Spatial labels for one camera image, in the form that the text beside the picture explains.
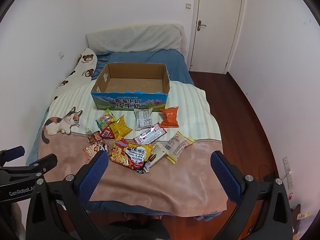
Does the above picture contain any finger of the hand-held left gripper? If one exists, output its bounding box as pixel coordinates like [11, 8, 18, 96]
[26, 154, 58, 176]
[0, 146, 26, 167]

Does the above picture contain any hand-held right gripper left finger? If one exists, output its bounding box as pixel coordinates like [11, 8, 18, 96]
[26, 150, 110, 240]

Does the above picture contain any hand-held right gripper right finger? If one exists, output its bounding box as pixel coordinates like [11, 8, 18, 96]
[210, 151, 293, 240]

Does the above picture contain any printed cardboard box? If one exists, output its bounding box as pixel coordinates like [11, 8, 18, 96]
[90, 62, 171, 112]

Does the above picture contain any orange snack packet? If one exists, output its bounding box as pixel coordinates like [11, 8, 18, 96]
[159, 106, 180, 128]

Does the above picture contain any red and white snack packet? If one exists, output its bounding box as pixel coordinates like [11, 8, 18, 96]
[83, 140, 109, 162]

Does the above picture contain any brown snack packet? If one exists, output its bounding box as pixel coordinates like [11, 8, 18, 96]
[87, 131, 101, 144]

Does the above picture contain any instant noodle packet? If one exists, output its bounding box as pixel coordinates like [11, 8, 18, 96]
[109, 138, 153, 174]

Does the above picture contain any small red snack packet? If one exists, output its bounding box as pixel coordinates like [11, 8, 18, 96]
[99, 127, 115, 140]

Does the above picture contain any cat printed blanket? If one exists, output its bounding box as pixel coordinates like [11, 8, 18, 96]
[37, 80, 229, 217]

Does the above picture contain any yellow snack packet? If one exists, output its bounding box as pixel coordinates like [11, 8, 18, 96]
[109, 115, 133, 139]

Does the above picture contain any colourful candy bag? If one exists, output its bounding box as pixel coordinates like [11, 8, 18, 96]
[96, 109, 117, 132]

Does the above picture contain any pale packet with yellow edges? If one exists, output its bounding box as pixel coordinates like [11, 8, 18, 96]
[164, 131, 195, 165]

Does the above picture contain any red-edged clear long packet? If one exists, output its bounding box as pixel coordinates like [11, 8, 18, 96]
[133, 122, 167, 145]

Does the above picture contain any white cookie packet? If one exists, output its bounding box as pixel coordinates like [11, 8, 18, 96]
[143, 142, 173, 173]

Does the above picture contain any bear print pillow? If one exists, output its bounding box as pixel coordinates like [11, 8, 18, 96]
[51, 48, 98, 103]

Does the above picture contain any grey textured pillow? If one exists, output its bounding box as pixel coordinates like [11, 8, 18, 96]
[86, 24, 187, 55]

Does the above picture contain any white door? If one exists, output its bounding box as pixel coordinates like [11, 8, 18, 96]
[189, 0, 247, 74]

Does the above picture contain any white wall socket strip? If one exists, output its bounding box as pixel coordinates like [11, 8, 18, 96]
[282, 156, 295, 190]

